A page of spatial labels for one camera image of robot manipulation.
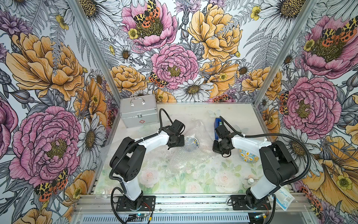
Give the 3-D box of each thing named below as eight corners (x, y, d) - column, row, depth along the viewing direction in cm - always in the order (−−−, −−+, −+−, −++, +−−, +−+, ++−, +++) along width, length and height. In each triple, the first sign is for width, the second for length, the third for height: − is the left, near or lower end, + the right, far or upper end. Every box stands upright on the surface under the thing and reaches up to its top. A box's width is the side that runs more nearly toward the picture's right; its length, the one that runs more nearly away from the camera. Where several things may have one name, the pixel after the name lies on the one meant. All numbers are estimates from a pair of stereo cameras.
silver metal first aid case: (128, 132, 105) (120, 117, 91) (126, 114, 116) (119, 98, 103) (160, 123, 110) (157, 108, 97) (155, 107, 121) (152, 91, 108)
